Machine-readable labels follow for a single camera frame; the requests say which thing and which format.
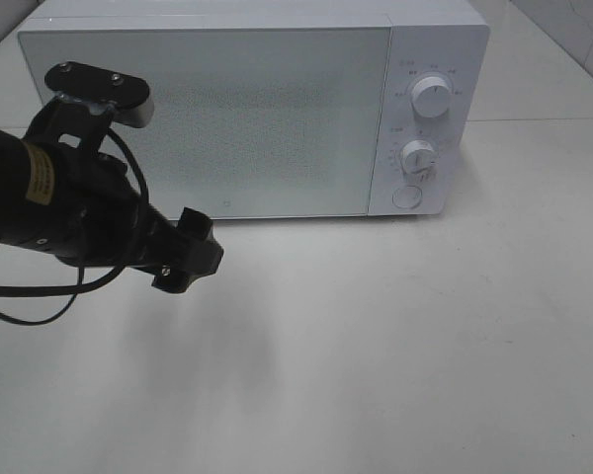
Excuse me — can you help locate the white round door button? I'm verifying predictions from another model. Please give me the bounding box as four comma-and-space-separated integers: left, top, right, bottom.
391, 185, 422, 209

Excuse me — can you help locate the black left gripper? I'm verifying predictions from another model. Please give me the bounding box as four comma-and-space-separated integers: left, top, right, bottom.
24, 101, 224, 294

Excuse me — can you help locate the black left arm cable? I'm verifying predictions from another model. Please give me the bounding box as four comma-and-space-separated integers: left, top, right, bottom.
0, 127, 152, 326

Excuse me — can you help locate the white microwave door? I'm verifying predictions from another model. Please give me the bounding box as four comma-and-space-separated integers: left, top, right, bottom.
20, 29, 389, 218

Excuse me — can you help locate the white microwave oven body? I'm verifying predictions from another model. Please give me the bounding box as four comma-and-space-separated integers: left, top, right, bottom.
18, 1, 490, 219

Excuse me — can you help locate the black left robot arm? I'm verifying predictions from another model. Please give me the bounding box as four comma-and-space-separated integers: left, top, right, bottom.
0, 100, 223, 293

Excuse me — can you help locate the white upper control knob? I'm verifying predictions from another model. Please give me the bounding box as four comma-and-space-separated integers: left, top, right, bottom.
409, 73, 453, 119

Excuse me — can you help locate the white timer knob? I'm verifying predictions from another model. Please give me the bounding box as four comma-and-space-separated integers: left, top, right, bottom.
399, 139, 438, 174

